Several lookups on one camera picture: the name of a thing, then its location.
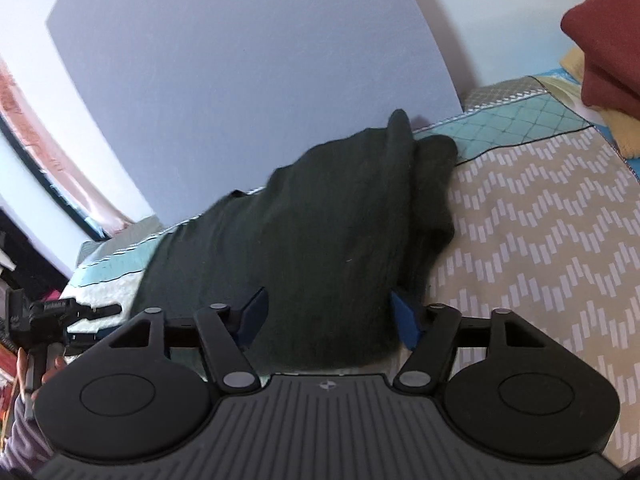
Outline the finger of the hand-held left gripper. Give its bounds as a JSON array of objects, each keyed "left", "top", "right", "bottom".
[{"left": 64, "top": 301, "right": 124, "bottom": 322}]

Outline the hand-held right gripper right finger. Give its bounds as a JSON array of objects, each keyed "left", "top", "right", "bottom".
[{"left": 390, "top": 289, "right": 551, "bottom": 395}]

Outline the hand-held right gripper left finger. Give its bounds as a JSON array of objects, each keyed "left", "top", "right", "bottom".
[{"left": 107, "top": 287, "right": 263, "bottom": 395}]

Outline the dark green knitted sweater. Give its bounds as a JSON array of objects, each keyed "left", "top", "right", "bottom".
[{"left": 132, "top": 108, "right": 459, "bottom": 377}]

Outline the person's left forearm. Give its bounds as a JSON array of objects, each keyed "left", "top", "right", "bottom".
[{"left": 0, "top": 398, "right": 55, "bottom": 469}]

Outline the person's left hand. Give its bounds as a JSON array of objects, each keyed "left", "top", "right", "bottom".
[{"left": 15, "top": 348, "right": 68, "bottom": 403}]

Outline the pink patterned curtain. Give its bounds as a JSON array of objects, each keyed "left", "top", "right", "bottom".
[{"left": 0, "top": 58, "right": 137, "bottom": 237}]

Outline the beige patterned bed sheet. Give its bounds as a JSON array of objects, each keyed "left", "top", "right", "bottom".
[{"left": 60, "top": 74, "right": 640, "bottom": 472}]

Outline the grey-blue headboard panel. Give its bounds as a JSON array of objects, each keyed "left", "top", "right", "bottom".
[{"left": 46, "top": 0, "right": 466, "bottom": 226}]

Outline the yellow folded cloth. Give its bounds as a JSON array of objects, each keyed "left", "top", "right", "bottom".
[{"left": 559, "top": 48, "right": 640, "bottom": 158}]

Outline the rust red folded cloth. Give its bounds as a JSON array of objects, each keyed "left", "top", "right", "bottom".
[{"left": 560, "top": 0, "right": 640, "bottom": 122}]

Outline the black window frame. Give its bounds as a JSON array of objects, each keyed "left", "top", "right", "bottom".
[{"left": 0, "top": 108, "right": 114, "bottom": 242}]

